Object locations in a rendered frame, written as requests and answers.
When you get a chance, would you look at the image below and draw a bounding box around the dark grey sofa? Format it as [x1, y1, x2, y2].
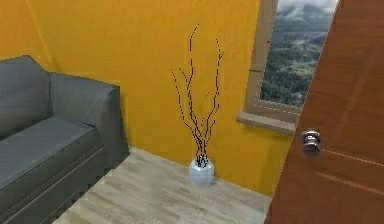
[0, 54, 131, 224]

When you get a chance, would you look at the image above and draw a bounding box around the round metal door knob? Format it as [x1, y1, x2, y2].
[300, 129, 323, 156]

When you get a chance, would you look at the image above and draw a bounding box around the white vase with bare twigs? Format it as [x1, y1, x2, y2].
[170, 23, 225, 189]

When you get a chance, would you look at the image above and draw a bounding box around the beige framed window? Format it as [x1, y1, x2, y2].
[236, 0, 340, 136]

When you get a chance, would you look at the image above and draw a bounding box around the brown wooden room door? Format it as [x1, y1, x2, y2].
[264, 0, 384, 224]

